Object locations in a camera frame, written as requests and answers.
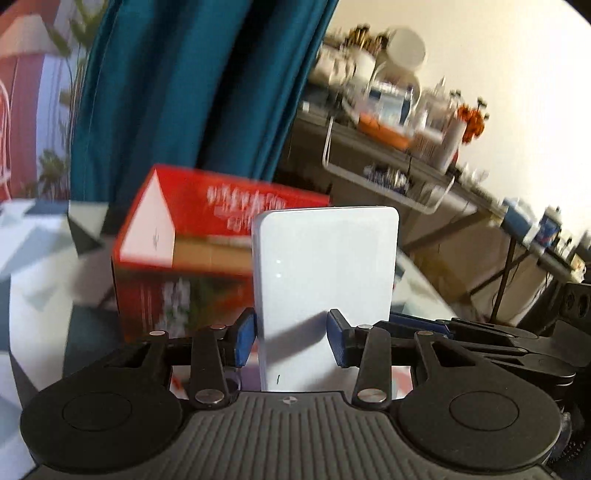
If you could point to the blue container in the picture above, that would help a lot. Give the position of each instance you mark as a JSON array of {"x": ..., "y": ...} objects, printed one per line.
[{"x": 519, "y": 221}]

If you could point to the teal curtain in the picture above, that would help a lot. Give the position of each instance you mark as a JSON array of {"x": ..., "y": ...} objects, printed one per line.
[{"x": 184, "y": 69}]

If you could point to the orange flower bouquet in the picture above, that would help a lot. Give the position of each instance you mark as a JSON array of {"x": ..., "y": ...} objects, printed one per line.
[{"x": 473, "y": 120}]

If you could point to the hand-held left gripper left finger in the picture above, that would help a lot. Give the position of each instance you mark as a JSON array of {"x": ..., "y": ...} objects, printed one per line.
[{"x": 244, "y": 340}]

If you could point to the blue white box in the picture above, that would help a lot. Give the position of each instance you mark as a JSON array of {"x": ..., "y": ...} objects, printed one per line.
[{"x": 390, "y": 104}]

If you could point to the white round mirror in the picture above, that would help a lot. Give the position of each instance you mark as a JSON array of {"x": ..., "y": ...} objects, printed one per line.
[{"x": 406, "y": 48}]

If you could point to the white rectangular case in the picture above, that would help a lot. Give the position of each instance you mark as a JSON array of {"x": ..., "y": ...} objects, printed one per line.
[{"x": 323, "y": 267}]

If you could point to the grey folding table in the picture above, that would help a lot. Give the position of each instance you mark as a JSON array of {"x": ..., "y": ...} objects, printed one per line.
[{"x": 309, "y": 138}]

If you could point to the orange tray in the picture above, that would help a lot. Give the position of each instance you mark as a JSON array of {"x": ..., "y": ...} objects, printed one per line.
[{"x": 383, "y": 131}]

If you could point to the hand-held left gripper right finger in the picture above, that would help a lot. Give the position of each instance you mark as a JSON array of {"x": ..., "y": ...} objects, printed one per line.
[{"x": 337, "y": 344}]

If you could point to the dried flower bunch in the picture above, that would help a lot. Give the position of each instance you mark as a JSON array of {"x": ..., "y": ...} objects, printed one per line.
[{"x": 360, "y": 37}]

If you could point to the white vase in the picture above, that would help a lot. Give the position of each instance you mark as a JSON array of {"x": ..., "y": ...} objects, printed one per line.
[{"x": 450, "y": 143}]

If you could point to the geometric patterned tablecloth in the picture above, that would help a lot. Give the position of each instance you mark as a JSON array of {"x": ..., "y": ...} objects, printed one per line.
[{"x": 37, "y": 295}]

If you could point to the pile of foil packets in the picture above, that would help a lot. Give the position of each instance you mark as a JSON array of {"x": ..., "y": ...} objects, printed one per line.
[{"x": 388, "y": 177}]

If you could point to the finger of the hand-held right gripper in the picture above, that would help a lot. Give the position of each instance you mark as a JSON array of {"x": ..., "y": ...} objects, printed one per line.
[
  {"x": 415, "y": 321},
  {"x": 475, "y": 344}
]

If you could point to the red strawberry carton box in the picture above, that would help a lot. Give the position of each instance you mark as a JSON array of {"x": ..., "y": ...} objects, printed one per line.
[{"x": 194, "y": 221}]

